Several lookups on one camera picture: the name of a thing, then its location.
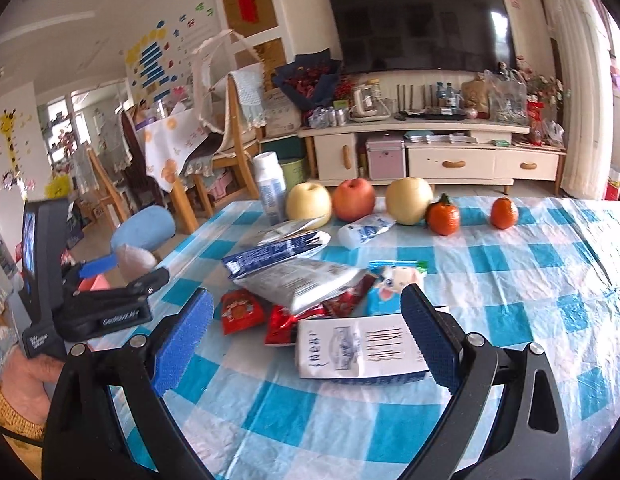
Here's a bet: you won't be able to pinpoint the pale green knitted towel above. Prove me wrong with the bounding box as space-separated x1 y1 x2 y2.
230 67 268 128

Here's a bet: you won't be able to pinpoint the black television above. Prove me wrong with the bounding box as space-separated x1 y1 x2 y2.
326 0 516 75

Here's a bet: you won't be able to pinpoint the black tray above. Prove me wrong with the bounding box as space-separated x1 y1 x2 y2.
424 106 468 121

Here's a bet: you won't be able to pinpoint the brown paper bag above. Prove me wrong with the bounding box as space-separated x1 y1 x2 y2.
461 76 490 116

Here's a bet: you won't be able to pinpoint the dark wooden chair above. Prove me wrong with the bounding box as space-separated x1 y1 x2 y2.
121 107 165 211

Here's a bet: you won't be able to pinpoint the clear plastic bag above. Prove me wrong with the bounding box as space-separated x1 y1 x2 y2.
484 67 528 123

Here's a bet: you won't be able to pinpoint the pink storage box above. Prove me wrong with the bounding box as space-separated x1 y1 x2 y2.
366 136 407 180

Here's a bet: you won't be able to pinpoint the display shelf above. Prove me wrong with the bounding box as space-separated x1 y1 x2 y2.
45 105 76 166

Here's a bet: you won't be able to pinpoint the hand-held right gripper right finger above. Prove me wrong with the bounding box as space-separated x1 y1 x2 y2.
400 284 578 480

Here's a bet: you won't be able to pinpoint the white kitchen appliance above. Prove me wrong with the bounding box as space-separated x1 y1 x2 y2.
351 80 391 122

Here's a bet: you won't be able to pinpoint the white orange print cloth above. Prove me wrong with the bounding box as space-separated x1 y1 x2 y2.
144 107 211 193

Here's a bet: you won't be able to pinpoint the large silver snack bag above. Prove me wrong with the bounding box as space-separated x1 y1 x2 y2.
233 257 367 313

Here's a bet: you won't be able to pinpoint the red apple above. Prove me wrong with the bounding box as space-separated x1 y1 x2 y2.
333 178 377 222

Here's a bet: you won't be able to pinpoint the yellow apple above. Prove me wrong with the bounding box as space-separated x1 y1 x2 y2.
286 182 333 230

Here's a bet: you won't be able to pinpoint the grey lace chair cover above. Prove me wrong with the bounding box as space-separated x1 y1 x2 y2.
72 142 133 181

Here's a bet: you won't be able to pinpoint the black cable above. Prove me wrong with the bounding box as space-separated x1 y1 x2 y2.
0 422 45 448

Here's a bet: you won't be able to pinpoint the white lace curtain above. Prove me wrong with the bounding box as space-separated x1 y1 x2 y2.
534 0 615 201

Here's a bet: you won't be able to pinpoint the cream television cabinet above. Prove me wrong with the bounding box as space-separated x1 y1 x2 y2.
298 120 568 196

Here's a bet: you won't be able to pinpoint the dark green box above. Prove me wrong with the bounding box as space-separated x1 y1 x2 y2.
262 137 303 161

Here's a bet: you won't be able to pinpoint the small white drink bottle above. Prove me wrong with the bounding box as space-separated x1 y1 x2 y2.
338 212 397 250

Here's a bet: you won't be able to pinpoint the pink stool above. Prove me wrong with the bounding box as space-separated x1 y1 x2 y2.
207 170 235 196

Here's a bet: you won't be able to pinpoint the white printed sack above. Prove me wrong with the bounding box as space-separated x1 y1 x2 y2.
262 87 303 138

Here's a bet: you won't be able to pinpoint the white plastic bottle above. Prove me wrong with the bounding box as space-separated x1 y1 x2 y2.
252 151 287 226

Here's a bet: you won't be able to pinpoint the blue white snack bag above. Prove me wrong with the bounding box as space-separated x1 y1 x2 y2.
222 231 331 278

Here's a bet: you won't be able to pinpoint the small silver foil packet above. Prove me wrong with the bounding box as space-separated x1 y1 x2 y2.
250 217 327 247

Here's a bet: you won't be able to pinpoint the small red persimmon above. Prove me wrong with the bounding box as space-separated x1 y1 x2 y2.
490 197 519 230
426 193 461 236

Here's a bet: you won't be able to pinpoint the stack of books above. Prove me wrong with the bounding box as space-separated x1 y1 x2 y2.
405 131 478 145

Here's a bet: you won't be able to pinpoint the light blue cartoon packet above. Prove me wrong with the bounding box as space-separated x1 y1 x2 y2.
366 260 429 317

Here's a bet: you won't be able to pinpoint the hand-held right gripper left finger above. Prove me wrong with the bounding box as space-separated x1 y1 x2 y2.
42 287 225 480

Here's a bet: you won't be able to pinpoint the white milk carton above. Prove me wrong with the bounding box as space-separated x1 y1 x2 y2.
296 305 451 381

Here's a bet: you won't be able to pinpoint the row of grey metal rods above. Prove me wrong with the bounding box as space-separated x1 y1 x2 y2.
397 84 435 111

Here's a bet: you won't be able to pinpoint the shiny red snack bag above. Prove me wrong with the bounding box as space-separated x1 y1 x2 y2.
265 305 325 346

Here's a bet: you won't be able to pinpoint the person's left hand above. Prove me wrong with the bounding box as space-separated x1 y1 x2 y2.
0 355 67 404

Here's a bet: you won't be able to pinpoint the green waste bin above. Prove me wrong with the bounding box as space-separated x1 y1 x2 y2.
280 156 309 188

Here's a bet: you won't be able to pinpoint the small red persimmon left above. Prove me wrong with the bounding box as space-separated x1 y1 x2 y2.
426 193 461 236

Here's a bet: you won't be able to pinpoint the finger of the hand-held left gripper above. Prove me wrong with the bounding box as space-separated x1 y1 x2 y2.
65 254 119 281
74 267 171 311

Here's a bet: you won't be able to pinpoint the yellow bag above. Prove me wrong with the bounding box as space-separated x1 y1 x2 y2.
45 175 73 200

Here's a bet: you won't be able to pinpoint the blue round stool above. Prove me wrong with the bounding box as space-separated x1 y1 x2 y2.
111 206 177 252

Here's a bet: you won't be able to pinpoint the small red persimmon right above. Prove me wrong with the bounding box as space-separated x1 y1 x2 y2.
490 197 519 230

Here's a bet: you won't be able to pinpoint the yellow pear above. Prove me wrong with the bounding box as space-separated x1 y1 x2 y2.
386 176 435 226

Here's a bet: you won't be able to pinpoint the cream lace food cover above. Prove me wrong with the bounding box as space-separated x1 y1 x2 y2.
191 30 263 136

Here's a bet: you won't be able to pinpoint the blue white checkered tablecloth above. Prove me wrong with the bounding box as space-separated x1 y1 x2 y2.
87 195 620 480

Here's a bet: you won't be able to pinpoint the person's left forearm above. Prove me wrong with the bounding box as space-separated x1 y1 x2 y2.
0 320 46 443

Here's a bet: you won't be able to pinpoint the light wooden chair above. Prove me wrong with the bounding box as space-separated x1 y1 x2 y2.
85 145 133 226
192 67 268 211

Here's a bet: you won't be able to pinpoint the yellow giraffe wall sticker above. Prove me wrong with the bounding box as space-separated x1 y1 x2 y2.
0 105 33 193

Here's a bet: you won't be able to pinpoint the blue yellow wall stickers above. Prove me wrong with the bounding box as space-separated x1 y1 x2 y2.
122 22 178 96

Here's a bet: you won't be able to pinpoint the dried flower bunch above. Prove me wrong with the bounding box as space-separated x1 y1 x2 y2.
527 72 565 111

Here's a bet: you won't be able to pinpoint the cluster of small silver cans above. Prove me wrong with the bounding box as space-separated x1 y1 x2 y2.
307 106 351 128

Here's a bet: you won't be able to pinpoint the dark blue flower bouquet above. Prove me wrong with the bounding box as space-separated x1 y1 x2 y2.
272 52 343 113

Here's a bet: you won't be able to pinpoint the red orange snack packet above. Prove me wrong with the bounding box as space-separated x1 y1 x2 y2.
220 289 267 335

